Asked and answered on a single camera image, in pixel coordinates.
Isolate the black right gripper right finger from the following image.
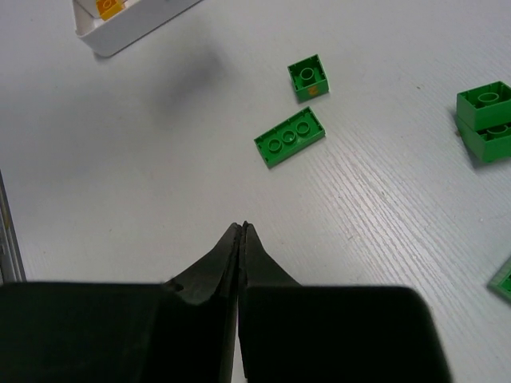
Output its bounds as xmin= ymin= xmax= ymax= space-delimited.
xmin=238 ymin=223 xmax=452 ymax=382

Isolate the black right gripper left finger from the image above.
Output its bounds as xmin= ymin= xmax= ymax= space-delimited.
xmin=1 ymin=223 xmax=241 ymax=382

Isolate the green long lego brick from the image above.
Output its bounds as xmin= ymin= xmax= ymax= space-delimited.
xmin=254 ymin=107 xmax=326 ymax=168

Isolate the green number three lego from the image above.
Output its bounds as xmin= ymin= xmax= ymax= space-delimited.
xmin=487 ymin=257 xmax=511 ymax=304

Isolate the green square lego brick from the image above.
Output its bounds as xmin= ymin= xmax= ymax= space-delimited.
xmin=287 ymin=54 xmax=329 ymax=103

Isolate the green hollow lego brick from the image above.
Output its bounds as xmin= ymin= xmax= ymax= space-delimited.
xmin=455 ymin=81 xmax=511 ymax=163

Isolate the small yellow lego brick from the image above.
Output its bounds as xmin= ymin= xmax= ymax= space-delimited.
xmin=96 ymin=0 xmax=125 ymax=21

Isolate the white divided sorting tray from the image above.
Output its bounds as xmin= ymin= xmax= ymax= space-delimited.
xmin=72 ymin=0 xmax=197 ymax=57

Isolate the aluminium table frame rail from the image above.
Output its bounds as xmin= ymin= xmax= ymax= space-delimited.
xmin=0 ymin=177 xmax=26 ymax=285

